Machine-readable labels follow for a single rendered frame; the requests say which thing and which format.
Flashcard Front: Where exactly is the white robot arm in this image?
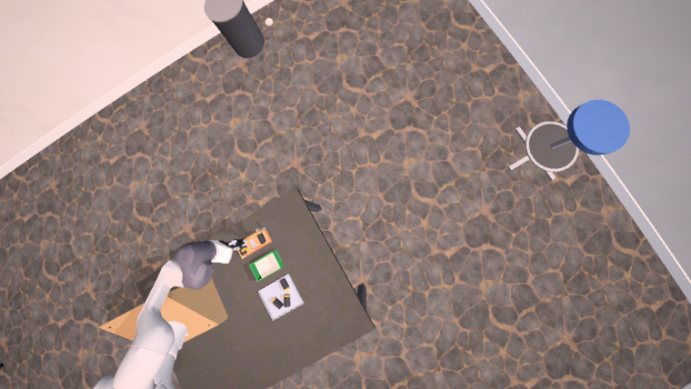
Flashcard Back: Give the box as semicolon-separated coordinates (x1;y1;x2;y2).
91;240;233;389

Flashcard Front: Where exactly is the green open box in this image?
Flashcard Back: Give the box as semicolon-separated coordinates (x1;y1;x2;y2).
249;251;284;282

